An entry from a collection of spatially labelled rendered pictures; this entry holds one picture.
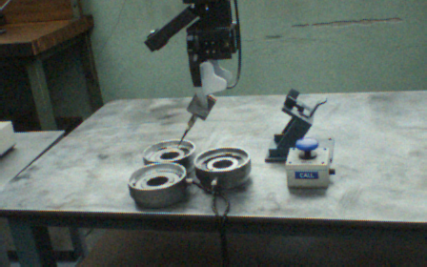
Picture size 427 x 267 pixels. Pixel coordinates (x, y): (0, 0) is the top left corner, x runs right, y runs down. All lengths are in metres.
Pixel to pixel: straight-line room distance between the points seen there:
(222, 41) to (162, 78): 1.81
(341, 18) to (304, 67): 0.28
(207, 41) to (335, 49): 1.62
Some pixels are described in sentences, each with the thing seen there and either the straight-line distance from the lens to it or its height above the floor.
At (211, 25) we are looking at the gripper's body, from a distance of 1.00.
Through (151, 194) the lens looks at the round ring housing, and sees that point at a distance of 0.94.
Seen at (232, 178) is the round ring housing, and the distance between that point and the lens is 0.97.
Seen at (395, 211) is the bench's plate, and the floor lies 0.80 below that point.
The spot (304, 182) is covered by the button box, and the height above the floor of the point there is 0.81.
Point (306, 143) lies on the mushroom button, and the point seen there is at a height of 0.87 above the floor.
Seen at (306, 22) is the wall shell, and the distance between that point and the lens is 2.56.
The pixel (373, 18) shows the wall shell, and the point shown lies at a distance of 2.54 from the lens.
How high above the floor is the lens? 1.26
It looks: 21 degrees down
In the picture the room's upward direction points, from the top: 7 degrees counter-clockwise
